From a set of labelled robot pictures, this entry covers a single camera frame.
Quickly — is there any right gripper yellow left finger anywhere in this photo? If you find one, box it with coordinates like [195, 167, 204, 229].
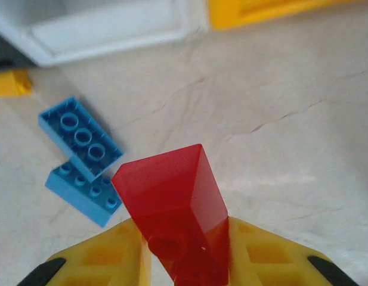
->
[16, 217, 151, 286]

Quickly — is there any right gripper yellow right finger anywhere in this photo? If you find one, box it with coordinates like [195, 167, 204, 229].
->
[228, 216, 363, 286]

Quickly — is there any red sloped lego brick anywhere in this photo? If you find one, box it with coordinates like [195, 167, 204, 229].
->
[111, 144, 231, 286]

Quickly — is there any blue lego brick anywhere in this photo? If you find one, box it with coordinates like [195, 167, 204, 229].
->
[38, 97, 125, 183]
[45, 160, 123, 229]

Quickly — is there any yellow lego brick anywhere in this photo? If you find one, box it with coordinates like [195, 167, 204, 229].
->
[0, 69, 32, 98]

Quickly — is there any white plastic container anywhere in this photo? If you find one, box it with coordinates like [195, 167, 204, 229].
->
[0, 0, 208, 68]

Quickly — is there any black plastic container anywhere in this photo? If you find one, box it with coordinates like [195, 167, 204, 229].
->
[0, 29, 38, 72]

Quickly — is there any orange plastic container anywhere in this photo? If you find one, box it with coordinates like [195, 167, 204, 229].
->
[208, 0, 368, 30]

